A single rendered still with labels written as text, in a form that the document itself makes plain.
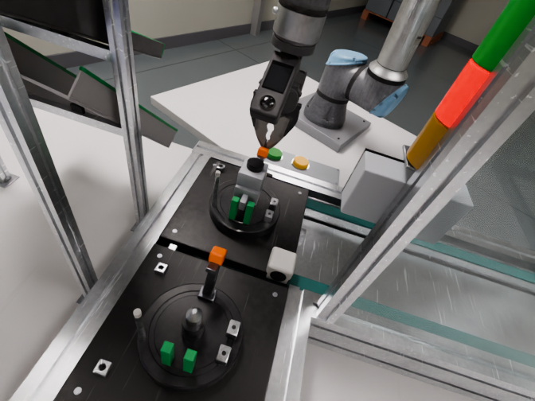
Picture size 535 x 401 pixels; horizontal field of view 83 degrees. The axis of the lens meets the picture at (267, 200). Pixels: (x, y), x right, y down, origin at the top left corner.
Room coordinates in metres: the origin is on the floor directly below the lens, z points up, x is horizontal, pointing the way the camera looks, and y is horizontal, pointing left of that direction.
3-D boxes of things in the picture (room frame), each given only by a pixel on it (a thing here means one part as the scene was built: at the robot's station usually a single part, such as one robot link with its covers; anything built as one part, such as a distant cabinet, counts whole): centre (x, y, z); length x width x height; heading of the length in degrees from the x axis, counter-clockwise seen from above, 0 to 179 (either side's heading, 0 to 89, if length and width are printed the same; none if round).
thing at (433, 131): (0.28, -0.15, 1.29); 0.05 x 0.05 x 0.05
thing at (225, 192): (0.41, 0.04, 0.98); 0.14 x 0.14 x 0.02
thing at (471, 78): (0.28, -0.15, 1.34); 0.05 x 0.05 x 0.05
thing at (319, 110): (1.03, -0.10, 0.94); 0.15 x 0.15 x 0.10
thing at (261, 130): (0.53, 0.05, 1.10); 0.06 x 0.03 x 0.09; 179
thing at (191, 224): (0.41, 0.04, 0.96); 0.24 x 0.24 x 0.02; 89
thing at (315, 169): (0.62, -0.05, 0.93); 0.21 x 0.07 x 0.06; 89
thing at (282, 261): (0.31, -0.06, 0.97); 0.05 x 0.05 x 0.04; 89
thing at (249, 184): (0.40, 0.04, 1.06); 0.08 x 0.04 x 0.07; 179
